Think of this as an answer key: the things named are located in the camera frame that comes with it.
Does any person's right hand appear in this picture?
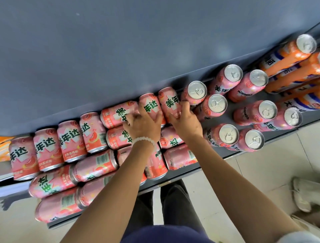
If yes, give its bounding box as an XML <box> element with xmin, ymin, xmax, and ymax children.
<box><xmin>168</xmin><ymin>101</ymin><xmax>204</xmax><ymax>144</ymax></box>

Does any person's left hand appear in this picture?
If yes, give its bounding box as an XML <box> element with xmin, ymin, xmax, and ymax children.
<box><xmin>122</xmin><ymin>104</ymin><xmax>164</xmax><ymax>145</ymax></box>

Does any pink printed soda can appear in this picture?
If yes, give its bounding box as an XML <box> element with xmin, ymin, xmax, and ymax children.
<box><xmin>209</xmin><ymin>64</ymin><xmax>243</xmax><ymax>95</ymax></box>
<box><xmin>157</xmin><ymin>86</ymin><xmax>184</xmax><ymax>125</ymax></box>
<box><xmin>138</xmin><ymin>92</ymin><xmax>167</xmax><ymax>128</ymax></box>
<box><xmin>227</xmin><ymin>69</ymin><xmax>269</xmax><ymax>103</ymax></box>
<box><xmin>194</xmin><ymin>94</ymin><xmax>228</xmax><ymax>122</ymax></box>
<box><xmin>180</xmin><ymin>80</ymin><xmax>208</xmax><ymax>107</ymax></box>

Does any pile of pink soda cans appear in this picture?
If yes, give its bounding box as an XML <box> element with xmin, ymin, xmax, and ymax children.
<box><xmin>9</xmin><ymin>100</ymin><xmax>303</xmax><ymax>224</ymax></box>

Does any grey metal shelf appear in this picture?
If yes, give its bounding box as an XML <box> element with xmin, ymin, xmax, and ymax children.
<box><xmin>0</xmin><ymin>0</ymin><xmax>320</xmax><ymax>230</ymax></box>

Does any group of orange cans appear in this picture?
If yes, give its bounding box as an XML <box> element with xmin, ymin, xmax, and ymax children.
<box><xmin>259</xmin><ymin>34</ymin><xmax>320</xmax><ymax>112</ymax></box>

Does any person's left forearm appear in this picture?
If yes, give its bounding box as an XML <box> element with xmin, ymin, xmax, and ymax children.
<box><xmin>61</xmin><ymin>145</ymin><xmax>156</xmax><ymax>243</ymax></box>

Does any person's right forearm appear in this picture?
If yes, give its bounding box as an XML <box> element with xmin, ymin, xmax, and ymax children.
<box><xmin>186</xmin><ymin>134</ymin><xmax>304</xmax><ymax>243</ymax></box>

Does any navy blue shirt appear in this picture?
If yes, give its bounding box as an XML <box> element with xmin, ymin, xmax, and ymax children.
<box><xmin>120</xmin><ymin>225</ymin><xmax>215</xmax><ymax>243</ymax></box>

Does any orange packet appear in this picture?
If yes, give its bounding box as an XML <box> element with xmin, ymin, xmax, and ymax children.
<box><xmin>0</xmin><ymin>135</ymin><xmax>15</xmax><ymax>163</ymax></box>

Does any white bead bracelet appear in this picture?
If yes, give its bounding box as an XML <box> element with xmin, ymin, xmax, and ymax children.
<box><xmin>131</xmin><ymin>137</ymin><xmax>156</xmax><ymax>151</ymax></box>

